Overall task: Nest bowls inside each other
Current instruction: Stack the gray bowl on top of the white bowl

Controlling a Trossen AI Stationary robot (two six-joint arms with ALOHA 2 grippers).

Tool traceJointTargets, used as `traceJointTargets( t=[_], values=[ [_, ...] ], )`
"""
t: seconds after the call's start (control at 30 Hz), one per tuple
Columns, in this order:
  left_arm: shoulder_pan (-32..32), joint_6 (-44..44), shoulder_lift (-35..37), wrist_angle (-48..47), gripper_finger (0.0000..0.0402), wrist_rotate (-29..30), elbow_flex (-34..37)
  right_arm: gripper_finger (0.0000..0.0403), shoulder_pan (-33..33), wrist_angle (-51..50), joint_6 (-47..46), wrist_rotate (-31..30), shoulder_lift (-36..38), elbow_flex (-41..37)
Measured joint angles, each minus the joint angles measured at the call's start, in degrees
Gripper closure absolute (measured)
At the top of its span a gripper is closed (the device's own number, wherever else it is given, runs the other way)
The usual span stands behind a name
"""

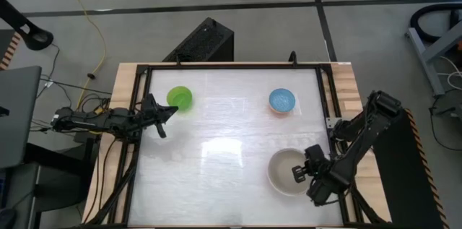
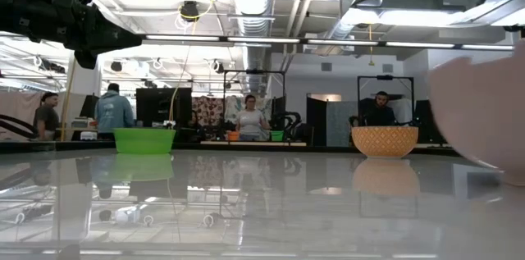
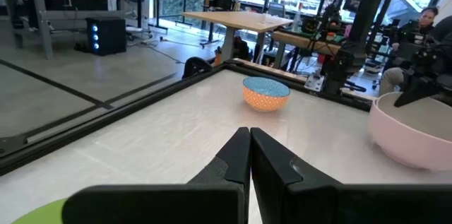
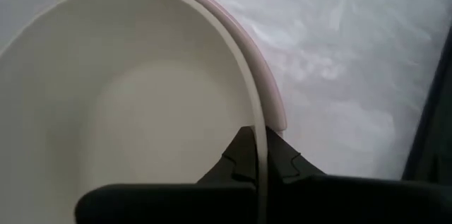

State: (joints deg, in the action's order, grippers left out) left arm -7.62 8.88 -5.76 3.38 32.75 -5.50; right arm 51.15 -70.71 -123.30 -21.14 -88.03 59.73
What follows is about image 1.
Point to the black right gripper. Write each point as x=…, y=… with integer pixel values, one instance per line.
x=317, y=165

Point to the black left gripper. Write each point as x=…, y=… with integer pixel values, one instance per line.
x=153, y=112

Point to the large white bowl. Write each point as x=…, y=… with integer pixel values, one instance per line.
x=285, y=182

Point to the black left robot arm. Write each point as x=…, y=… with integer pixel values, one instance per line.
x=90, y=119

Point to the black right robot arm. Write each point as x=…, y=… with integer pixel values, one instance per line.
x=364, y=133

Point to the green plastic bowl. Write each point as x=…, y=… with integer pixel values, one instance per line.
x=179, y=97

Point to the blue bowl with orange rim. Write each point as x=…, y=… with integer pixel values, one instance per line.
x=282, y=100

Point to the black perforated box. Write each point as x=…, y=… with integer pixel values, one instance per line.
x=202, y=43

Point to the black ramp with orange edge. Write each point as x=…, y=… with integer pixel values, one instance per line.
x=408, y=171

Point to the grey laptop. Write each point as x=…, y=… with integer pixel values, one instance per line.
x=16, y=113

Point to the grey metal stand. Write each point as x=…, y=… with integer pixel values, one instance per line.
x=433, y=50

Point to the black metal table frame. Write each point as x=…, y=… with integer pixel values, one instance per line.
x=231, y=138

